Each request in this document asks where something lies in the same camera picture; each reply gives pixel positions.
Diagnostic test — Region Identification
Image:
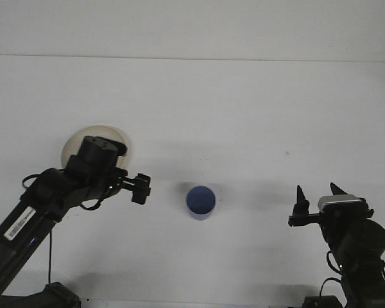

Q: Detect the pale blue cup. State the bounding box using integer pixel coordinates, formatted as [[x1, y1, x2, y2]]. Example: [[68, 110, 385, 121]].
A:
[[185, 185, 217, 222]]

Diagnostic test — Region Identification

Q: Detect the pale round plate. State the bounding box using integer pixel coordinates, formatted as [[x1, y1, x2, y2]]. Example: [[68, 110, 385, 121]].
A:
[[61, 124, 131, 196]]

